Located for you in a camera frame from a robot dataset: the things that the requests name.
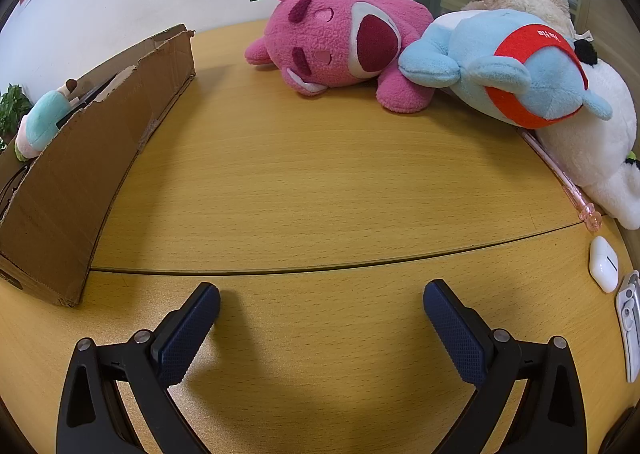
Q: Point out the pink bear plush toy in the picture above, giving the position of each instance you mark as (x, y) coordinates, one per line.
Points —
(330, 48)

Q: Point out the pink transparent pen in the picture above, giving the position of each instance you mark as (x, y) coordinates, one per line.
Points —
(570, 194)

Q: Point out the brown cardboard box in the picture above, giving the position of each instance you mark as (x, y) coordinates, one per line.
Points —
(100, 158)

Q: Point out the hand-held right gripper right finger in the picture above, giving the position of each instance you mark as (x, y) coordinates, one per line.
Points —
(455, 334)

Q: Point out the mint and pink plush toy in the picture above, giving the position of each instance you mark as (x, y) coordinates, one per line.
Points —
(42, 118)

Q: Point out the white plush toy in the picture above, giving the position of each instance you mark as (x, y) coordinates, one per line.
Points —
(600, 143)

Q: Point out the white flat device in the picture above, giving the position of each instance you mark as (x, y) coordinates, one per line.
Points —
(631, 324)

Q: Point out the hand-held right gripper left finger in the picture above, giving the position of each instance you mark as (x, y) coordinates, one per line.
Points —
(190, 334)

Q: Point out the wooden desktop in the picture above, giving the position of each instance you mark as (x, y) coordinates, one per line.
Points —
(325, 184)

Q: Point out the white earbud case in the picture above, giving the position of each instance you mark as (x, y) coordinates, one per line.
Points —
(604, 264)

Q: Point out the blue plush toy red collar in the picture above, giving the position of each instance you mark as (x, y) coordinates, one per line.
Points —
(525, 83)

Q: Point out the green potted plant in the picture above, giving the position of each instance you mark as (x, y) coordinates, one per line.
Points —
(12, 108)

